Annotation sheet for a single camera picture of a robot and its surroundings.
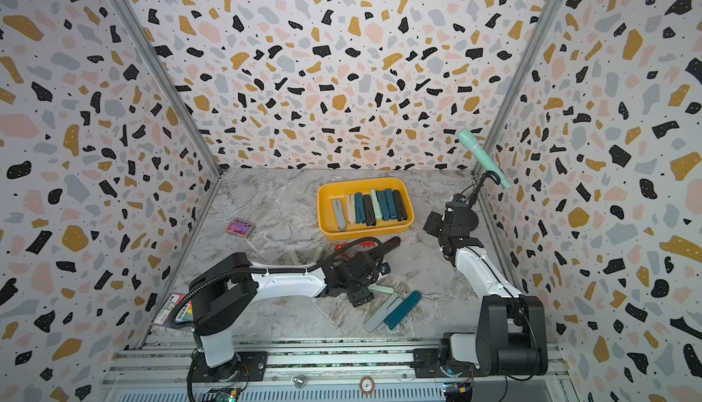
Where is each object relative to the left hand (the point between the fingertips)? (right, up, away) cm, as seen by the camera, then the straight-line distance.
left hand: (374, 281), depth 87 cm
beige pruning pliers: (-9, +22, +19) cm, 31 cm away
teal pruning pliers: (-5, +22, +19) cm, 30 cm away
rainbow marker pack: (-57, -8, -6) cm, 58 cm away
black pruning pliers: (-1, +19, +16) cm, 25 cm away
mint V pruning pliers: (-26, +5, +5) cm, 27 cm away
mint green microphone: (+29, +45, -4) cm, 53 cm away
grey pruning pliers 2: (+3, -7, -6) cm, 10 cm away
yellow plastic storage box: (-18, +29, +23) cm, 41 cm away
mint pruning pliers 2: (+2, -2, -2) cm, 3 cm away
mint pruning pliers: (+2, +22, +19) cm, 29 cm away
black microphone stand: (+36, +34, -2) cm, 50 cm away
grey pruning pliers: (-13, +20, +18) cm, 30 cm away
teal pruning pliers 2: (+4, +24, +19) cm, 31 cm away
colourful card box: (-49, +16, +13) cm, 53 cm away
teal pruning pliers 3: (+6, -10, -6) cm, 13 cm away
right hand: (+23, +20, +3) cm, 30 cm away
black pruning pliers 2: (+5, +10, +9) cm, 15 cm away
